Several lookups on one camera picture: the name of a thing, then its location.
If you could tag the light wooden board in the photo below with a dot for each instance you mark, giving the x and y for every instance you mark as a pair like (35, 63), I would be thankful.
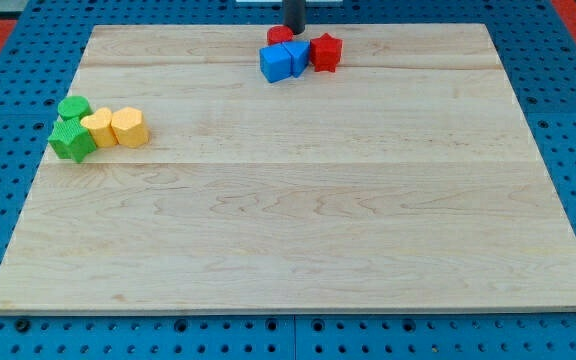
(405, 182)

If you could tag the blue cube block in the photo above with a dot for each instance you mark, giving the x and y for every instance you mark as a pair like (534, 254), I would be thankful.
(275, 63)

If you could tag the blue triangle block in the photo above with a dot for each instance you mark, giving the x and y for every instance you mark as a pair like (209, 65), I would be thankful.
(299, 52)

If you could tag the red star block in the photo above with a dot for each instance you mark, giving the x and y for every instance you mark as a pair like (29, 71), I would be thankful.
(325, 52)

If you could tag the red cylinder block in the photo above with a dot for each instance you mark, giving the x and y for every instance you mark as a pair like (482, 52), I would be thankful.
(279, 34)

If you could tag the yellow hexagon block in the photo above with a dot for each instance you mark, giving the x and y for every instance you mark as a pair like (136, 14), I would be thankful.
(129, 127)

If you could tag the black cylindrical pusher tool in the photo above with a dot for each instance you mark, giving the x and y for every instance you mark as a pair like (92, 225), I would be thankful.
(294, 15)

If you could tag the yellow heart block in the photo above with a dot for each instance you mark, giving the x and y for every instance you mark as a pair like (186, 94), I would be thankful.
(99, 127)

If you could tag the green star block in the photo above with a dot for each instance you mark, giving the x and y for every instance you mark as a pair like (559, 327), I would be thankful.
(70, 140)

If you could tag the green cylinder block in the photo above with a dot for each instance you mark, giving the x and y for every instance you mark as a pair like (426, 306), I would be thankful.
(74, 107)

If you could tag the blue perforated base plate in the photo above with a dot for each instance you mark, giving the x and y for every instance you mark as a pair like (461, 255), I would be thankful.
(38, 64)

